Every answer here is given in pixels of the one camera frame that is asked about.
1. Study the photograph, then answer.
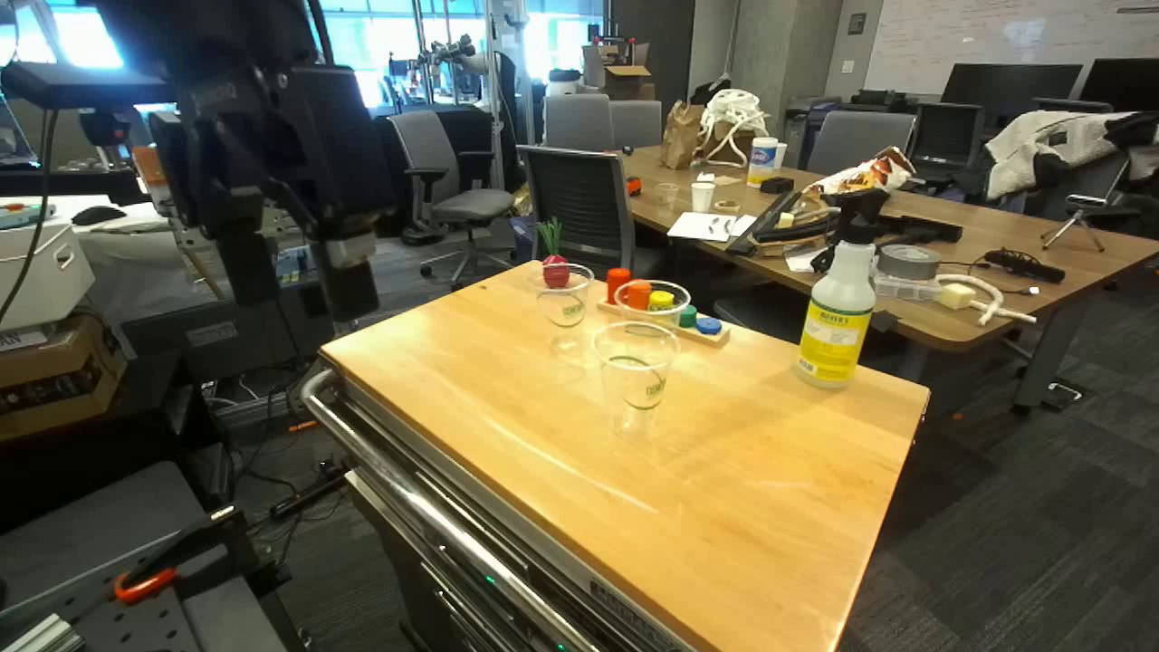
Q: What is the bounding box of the green toy block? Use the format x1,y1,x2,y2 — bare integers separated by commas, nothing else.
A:
678,305,694,329

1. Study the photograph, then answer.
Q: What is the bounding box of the white paper cup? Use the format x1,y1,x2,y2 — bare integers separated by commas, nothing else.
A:
693,177,718,214

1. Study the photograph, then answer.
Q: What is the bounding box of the black remote control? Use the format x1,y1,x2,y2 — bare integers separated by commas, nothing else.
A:
982,245,1065,282

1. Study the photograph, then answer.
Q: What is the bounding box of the yellow toy block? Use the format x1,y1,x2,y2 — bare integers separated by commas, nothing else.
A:
647,288,672,310

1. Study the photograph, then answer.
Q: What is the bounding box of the white paper sheet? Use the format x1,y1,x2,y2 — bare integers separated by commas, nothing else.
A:
666,214,756,241

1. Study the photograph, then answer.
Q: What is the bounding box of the white yellow spray bottle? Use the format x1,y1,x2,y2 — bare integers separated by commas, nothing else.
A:
795,192,887,386

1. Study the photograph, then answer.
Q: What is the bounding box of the cardboard box left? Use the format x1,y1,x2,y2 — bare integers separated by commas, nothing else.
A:
0,314,128,443

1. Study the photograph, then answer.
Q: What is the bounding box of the white cloth on chair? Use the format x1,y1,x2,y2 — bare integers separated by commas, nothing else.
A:
985,107,1136,200

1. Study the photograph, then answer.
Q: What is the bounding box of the white printer box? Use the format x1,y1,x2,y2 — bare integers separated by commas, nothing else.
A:
0,222,95,334

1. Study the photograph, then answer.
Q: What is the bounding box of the white toy tray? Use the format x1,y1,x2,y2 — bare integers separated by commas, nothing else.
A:
605,305,729,343

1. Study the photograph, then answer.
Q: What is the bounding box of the grey office chair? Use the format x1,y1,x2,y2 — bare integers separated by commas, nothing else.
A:
390,107,514,286
809,107,917,172
520,144,632,268

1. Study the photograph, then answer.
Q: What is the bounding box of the black monitor right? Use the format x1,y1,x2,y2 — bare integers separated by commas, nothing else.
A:
941,60,1078,118

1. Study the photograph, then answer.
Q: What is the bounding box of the long wooden office table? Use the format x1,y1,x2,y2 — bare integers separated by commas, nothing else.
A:
619,142,1159,413

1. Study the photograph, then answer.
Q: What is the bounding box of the white cylindrical container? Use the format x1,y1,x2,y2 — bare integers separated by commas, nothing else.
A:
745,137,786,187

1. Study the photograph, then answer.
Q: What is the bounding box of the grey office chair far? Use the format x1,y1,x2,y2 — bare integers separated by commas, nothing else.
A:
809,107,917,172

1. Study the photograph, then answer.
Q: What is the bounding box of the clear plastic cup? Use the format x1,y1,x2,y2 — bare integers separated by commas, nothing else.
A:
595,321,682,413
535,265,595,329

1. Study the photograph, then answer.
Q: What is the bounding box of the grey office chair near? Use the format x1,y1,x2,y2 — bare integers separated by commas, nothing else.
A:
520,144,632,268

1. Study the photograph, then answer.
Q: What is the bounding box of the orange handled clamp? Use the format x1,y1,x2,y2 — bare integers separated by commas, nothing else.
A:
111,507,247,604

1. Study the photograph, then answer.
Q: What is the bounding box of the snack bag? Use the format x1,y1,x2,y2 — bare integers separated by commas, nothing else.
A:
809,144,917,197

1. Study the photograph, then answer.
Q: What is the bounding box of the steel tool cart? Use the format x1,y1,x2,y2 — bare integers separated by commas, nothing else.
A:
303,265,926,652

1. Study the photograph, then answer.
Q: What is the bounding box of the orange toy cup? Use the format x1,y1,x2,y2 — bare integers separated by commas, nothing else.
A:
619,279,652,309

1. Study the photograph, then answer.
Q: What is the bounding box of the blue toy block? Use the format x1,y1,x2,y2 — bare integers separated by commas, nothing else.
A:
694,314,719,334

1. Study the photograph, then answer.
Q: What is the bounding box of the red apple toy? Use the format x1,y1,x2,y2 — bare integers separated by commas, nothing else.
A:
544,252,568,288

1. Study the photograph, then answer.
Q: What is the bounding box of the brown paper bag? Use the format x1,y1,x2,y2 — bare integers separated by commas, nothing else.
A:
661,101,704,170

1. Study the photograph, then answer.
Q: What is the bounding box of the white power adapter cable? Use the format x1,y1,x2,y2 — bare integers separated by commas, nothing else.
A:
931,273,1038,329

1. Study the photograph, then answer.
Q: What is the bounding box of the red toy block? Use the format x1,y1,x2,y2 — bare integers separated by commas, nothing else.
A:
605,268,632,305

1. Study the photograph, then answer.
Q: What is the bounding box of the grey office chair left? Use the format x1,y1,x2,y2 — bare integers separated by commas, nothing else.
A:
390,107,514,286

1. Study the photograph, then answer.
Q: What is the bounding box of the clear glass bowl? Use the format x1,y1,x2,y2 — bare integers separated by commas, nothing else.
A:
613,279,693,321

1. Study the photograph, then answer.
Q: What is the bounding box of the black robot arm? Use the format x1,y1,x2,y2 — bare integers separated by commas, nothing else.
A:
95,0,393,321

